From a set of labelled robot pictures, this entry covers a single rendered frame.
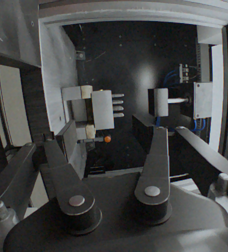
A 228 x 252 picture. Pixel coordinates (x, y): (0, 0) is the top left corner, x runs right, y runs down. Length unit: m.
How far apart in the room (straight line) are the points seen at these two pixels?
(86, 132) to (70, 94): 0.10
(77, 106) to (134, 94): 0.33
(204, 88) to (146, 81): 0.29
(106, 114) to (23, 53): 0.24
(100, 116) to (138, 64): 0.40
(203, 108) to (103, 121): 0.32
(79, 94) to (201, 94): 0.37
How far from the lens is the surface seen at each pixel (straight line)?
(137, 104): 0.71
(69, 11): 0.29
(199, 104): 0.52
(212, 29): 0.58
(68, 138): 0.16
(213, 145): 0.47
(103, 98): 0.37
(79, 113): 0.45
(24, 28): 0.24
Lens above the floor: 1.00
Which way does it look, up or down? 4 degrees up
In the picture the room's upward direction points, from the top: 84 degrees clockwise
